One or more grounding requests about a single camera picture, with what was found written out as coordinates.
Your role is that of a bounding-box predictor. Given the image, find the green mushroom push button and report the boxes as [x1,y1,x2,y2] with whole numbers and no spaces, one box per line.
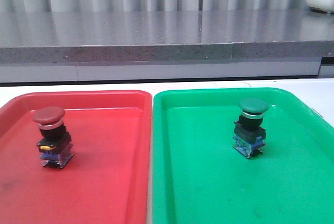
[233,97,269,159]

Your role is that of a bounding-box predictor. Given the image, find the red mushroom push button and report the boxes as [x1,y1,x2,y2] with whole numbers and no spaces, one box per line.
[33,106,74,169]

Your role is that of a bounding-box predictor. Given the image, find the green plastic tray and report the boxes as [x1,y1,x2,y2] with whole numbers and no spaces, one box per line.
[153,88,333,223]

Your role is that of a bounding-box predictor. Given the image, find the red plastic tray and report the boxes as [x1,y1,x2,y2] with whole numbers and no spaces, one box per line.
[1,90,152,223]

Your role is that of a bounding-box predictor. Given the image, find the grey stone counter slab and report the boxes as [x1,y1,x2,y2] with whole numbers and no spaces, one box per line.
[0,9,334,65]

